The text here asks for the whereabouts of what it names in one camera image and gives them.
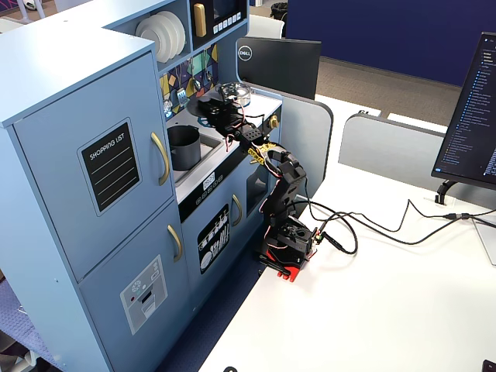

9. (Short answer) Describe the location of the white chair back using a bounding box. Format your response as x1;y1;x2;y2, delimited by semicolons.
247;14;286;40

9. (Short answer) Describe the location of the steel pot with lid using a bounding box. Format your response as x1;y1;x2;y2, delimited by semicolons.
215;81;254;109

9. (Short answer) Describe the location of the blue freezer door with dispenser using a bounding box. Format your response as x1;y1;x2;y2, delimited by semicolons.
77;199;192;372

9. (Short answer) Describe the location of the black trash bin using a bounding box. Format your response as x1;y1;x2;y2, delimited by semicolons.
270;2;289;22

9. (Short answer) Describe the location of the metal slotted spatula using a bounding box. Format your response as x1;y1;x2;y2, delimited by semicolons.
174;65;188;107

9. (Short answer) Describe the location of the gray plastic pot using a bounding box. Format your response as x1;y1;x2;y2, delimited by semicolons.
167;125;203;172

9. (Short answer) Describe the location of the gray toy sink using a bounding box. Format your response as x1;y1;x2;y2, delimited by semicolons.
170;130;228;185

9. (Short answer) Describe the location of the blue oven door with window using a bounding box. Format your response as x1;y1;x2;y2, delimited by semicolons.
242;153;282;238

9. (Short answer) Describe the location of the blue woven floor mat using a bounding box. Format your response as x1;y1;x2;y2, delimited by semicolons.
0;277;67;372

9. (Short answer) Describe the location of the monitor showing code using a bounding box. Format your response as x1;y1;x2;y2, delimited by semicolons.
430;31;496;191

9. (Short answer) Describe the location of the silver stand plate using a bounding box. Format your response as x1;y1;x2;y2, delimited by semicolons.
471;215;496;267

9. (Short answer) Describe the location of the metal ladle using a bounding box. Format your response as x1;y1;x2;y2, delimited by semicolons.
191;57;203;92

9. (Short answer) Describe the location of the looped black cable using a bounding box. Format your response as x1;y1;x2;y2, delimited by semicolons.
308;211;360;257

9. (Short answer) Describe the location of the black shopping list sticker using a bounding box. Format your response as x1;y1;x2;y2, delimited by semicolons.
80;122;142;218

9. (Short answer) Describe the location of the tall blue fridge door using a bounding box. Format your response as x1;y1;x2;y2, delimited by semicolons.
11;52;176;282

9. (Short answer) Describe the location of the long gold fridge handle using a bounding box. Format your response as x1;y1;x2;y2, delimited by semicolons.
150;131;172;188

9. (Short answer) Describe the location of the red and black table clamp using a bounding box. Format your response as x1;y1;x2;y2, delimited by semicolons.
253;247;319;284

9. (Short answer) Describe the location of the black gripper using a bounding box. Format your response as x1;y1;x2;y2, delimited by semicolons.
198;96;253;135

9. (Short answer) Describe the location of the gray desk divider panel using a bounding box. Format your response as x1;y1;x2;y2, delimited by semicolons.
338;112;447;191
280;95;336;199

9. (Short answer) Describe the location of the long black cable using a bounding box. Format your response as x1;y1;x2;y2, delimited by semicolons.
304;198;496;246

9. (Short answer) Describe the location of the toy microwave with gold handle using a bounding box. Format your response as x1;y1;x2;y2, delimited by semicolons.
189;0;250;51

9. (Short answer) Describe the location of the blue toy kitchen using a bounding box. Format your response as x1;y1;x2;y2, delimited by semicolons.
0;0;286;372

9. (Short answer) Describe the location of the gold freezer door handle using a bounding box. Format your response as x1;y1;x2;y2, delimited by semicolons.
167;224;184;263

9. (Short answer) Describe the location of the blue dishwasher door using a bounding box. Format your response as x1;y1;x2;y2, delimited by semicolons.
181;154;253;300

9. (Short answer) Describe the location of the gold dishwasher handle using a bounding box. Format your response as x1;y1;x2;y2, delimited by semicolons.
230;193;244;227

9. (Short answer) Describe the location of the gold microwave handle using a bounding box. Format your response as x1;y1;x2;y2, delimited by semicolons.
193;2;208;39

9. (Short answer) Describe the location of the white toy plate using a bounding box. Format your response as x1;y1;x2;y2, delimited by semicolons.
149;12;180;60
157;10;188;56
134;15;171;64

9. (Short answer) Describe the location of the black Dell monitor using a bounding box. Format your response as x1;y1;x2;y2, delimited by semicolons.
235;36;323;102

